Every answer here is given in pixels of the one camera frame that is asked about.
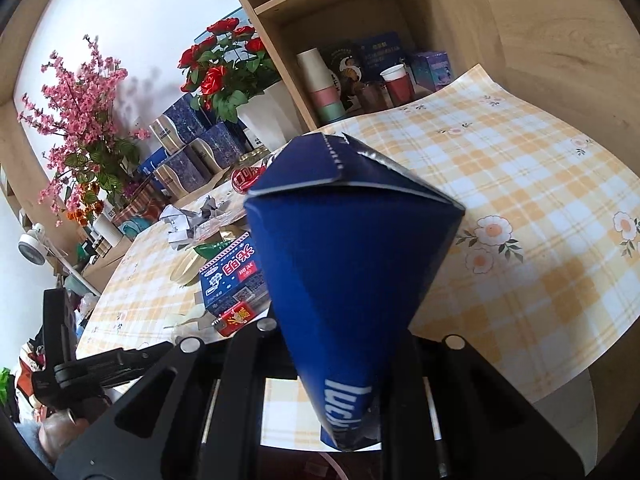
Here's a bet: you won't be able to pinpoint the person's left hand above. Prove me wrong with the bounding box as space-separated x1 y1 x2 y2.
39 407 93 466

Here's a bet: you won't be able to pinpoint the orange flowers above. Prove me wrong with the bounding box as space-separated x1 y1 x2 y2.
67 182 103 223

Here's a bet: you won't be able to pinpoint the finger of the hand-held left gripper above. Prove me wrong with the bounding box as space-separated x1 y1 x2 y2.
54 341 173 391

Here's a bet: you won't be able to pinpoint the white bottle vase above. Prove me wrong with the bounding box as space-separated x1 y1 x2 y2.
95 212 123 251

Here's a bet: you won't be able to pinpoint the white paper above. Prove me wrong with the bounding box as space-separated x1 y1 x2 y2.
159 195 236 250

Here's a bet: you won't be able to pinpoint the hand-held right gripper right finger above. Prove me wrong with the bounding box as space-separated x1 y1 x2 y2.
379 331 587 480

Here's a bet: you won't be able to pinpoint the striped basket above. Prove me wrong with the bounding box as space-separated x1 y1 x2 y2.
111 182 168 231

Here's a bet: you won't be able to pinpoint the yellow checked tablecloth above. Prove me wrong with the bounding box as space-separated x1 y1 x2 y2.
75 63 640 448

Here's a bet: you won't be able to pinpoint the dark blue carton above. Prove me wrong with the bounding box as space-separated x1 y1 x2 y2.
243 132 467 453

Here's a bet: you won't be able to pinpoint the pink blossom branches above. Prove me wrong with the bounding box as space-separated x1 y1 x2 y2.
17 35 151 226

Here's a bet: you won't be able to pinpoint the dark blue book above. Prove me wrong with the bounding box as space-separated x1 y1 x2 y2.
352 32 406 81

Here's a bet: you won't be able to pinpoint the plain dark blue box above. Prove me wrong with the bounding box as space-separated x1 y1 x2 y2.
195 95 221 126

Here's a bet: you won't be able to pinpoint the red rose bouquet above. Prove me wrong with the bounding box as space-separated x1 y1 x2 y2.
178 17 281 123

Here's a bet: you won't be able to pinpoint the red plastic cup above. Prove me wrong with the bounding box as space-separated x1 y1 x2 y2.
380 65 413 107

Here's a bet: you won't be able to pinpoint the blue white carton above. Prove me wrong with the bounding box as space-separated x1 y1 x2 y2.
194 7 246 43

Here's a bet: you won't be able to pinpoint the light blue printed carton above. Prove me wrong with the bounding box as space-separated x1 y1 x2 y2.
199 232 271 311

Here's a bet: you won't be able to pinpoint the crushed red can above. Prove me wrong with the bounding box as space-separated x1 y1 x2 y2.
231 166 266 196

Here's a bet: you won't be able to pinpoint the flat blue box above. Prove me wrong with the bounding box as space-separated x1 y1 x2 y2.
137 149 168 176

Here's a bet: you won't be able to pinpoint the small red packet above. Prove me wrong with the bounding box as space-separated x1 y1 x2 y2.
215 300 257 337

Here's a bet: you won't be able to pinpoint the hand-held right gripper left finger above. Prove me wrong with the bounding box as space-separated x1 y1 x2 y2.
52 320 302 480

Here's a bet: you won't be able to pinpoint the purple box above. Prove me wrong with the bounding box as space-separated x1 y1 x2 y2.
411 51 453 92

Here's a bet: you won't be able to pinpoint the paper cup stack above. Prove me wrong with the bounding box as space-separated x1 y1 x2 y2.
296 48 347 123

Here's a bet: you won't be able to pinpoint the white desk fan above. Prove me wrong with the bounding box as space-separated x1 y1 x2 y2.
18 227 101 296

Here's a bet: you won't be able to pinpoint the brown glass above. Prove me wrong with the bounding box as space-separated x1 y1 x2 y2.
357 82 388 113

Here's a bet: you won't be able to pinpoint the cartoon figure box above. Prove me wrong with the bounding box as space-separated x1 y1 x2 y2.
320 41 366 111

